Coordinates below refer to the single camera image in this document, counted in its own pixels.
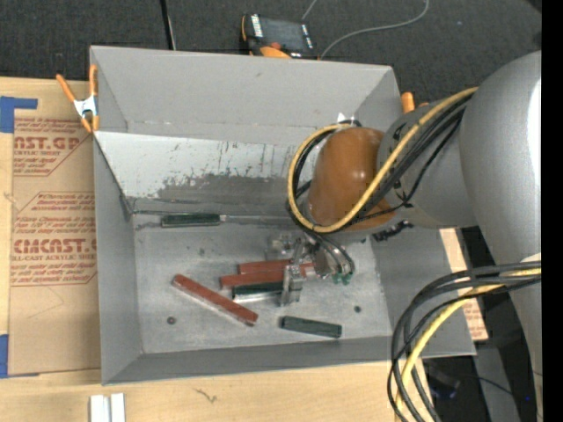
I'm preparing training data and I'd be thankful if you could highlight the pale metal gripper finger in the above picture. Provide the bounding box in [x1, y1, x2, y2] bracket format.
[265, 232, 305, 261]
[280, 263, 305, 308]

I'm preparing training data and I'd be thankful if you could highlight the red-brown flat block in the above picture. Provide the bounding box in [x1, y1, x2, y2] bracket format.
[237, 258, 314, 276]
[218, 270, 288, 290]
[171, 273, 260, 328]

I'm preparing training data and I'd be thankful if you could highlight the dark green flat block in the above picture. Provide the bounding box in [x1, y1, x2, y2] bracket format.
[279, 315, 343, 339]
[160, 213, 222, 229]
[230, 280, 285, 303]

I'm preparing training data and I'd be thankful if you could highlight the grey metal bin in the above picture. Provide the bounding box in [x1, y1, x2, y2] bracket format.
[89, 45, 479, 386]

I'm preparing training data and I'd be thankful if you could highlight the brown cardboard board red print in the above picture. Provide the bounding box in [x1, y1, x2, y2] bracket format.
[0, 76, 103, 378]

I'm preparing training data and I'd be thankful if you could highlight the black cylinder on white bracket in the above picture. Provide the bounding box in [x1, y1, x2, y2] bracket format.
[371, 220, 415, 243]

